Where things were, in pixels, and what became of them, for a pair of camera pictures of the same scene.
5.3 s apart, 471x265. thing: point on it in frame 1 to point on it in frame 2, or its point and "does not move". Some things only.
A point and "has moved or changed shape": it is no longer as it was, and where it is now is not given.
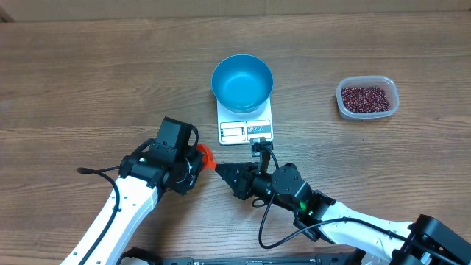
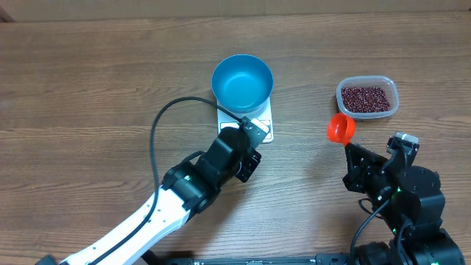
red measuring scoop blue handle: (207, 163) has moved or changed shape
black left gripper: (185, 184) to (218, 138)
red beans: (365, 99) does not move
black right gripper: (238, 183) to (358, 171)
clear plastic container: (367, 96) does not move
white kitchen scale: (236, 129) does not move
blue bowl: (242, 83) does not move
